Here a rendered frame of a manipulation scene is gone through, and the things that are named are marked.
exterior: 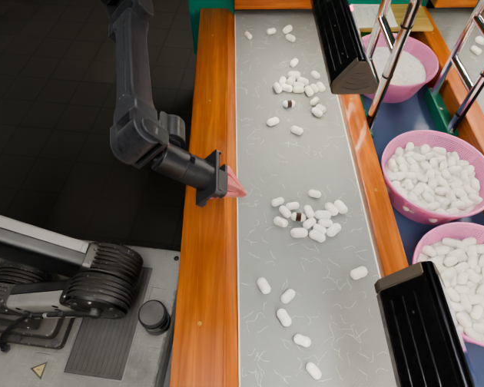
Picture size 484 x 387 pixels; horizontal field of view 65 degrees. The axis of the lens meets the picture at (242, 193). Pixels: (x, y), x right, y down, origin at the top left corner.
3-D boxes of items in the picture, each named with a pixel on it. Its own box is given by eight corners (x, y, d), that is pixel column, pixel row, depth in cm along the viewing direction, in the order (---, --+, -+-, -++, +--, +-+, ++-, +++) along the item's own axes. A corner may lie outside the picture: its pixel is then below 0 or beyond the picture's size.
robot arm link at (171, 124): (110, 156, 64) (141, 127, 61) (117, 114, 72) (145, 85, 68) (164, 186, 72) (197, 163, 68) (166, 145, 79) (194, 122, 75)
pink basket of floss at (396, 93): (396, 123, 114) (407, 98, 106) (326, 81, 125) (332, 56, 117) (442, 83, 125) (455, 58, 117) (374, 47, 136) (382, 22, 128)
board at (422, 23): (333, 32, 126) (333, 28, 125) (326, 8, 134) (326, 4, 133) (432, 31, 126) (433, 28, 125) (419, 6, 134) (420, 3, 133)
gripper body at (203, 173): (223, 152, 75) (193, 136, 71) (223, 194, 70) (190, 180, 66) (204, 167, 79) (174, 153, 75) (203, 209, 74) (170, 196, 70)
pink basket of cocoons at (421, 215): (412, 252, 90) (428, 233, 82) (352, 170, 104) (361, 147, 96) (499, 215, 96) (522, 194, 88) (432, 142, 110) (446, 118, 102)
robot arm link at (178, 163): (144, 173, 67) (161, 154, 64) (147, 147, 71) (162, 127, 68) (177, 187, 71) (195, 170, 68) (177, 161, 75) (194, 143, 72)
